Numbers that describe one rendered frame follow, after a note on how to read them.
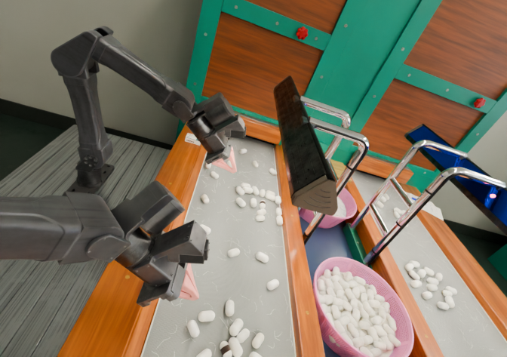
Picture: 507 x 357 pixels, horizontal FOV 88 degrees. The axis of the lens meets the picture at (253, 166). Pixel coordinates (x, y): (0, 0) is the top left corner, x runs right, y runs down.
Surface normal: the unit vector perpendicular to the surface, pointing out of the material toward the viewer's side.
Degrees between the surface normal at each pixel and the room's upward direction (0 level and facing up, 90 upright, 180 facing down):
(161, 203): 90
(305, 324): 0
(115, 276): 0
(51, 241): 81
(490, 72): 90
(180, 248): 90
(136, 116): 90
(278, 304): 0
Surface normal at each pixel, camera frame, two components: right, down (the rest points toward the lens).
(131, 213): -0.17, -0.48
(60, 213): 0.60, -0.79
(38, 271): 0.32, -0.79
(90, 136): 0.12, 0.42
